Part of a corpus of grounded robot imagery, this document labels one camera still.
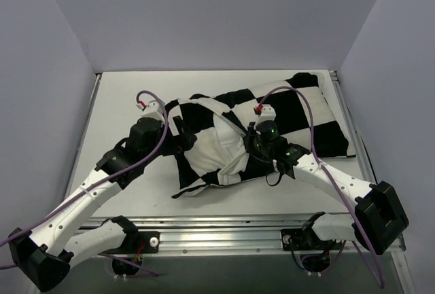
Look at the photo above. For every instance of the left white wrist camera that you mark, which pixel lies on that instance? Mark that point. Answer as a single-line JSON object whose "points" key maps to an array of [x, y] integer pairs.
{"points": [[151, 112]]}

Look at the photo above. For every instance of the white pillow insert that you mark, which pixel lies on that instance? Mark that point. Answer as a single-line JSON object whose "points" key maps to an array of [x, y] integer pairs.
{"points": [[219, 148]]}

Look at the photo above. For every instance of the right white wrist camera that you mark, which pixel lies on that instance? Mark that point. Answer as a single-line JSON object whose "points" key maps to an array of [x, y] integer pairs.
{"points": [[264, 113]]}

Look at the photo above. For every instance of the left side aluminium rail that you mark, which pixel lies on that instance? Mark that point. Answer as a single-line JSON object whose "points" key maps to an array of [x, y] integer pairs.
{"points": [[94, 93]]}

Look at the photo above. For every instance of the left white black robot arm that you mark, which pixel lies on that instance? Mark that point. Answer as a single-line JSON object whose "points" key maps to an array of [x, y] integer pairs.
{"points": [[47, 252]]}

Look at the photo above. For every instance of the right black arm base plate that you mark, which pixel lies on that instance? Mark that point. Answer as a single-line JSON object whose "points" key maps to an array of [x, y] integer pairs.
{"points": [[299, 240]]}

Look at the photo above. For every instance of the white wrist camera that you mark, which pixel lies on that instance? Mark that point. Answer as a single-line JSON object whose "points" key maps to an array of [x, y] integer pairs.
{"points": [[151, 112], [264, 113]]}

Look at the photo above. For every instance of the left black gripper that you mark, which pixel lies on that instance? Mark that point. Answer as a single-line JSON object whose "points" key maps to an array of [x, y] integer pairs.
{"points": [[177, 132]]}

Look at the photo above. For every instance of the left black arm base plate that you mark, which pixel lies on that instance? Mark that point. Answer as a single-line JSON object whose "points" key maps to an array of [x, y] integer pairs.
{"points": [[146, 242]]}

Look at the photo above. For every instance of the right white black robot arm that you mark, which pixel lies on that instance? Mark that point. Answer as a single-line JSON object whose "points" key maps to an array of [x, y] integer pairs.
{"points": [[376, 217]]}

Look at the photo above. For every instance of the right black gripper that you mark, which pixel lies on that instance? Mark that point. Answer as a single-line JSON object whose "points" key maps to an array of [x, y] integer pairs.
{"points": [[253, 142]]}

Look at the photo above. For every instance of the aluminium rail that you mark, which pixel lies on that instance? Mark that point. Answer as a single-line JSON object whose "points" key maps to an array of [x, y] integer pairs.
{"points": [[358, 143], [94, 93]]}

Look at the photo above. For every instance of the right side aluminium rail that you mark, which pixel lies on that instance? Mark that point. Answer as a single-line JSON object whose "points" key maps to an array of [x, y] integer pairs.
{"points": [[358, 143]]}

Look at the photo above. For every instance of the black white checkered pillowcase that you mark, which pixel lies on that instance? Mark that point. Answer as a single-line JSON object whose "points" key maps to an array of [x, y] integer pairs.
{"points": [[303, 117]]}

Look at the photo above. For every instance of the aluminium front rail frame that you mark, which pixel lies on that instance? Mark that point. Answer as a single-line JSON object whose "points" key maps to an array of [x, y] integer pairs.
{"points": [[219, 236]]}

